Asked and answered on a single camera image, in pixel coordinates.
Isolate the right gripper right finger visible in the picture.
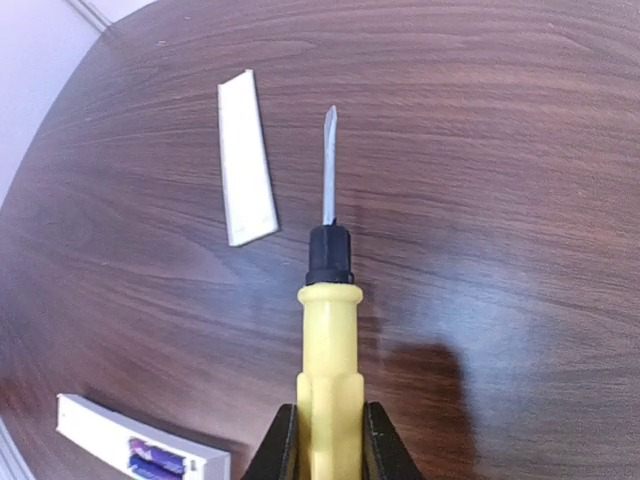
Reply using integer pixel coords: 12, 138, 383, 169
363, 402, 423, 480

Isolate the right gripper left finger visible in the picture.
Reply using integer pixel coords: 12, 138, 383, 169
242, 404, 299, 480

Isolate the yellow handled screwdriver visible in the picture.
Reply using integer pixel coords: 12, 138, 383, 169
297, 107, 364, 479

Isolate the white remote control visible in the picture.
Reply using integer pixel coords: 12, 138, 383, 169
56, 393, 231, 480

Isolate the white battery cover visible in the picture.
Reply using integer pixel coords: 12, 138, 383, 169
217, 69, 279, 247

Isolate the purple battery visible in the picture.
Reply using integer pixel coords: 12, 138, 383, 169
129, 457, 183, 480
129, 438, 186, 472

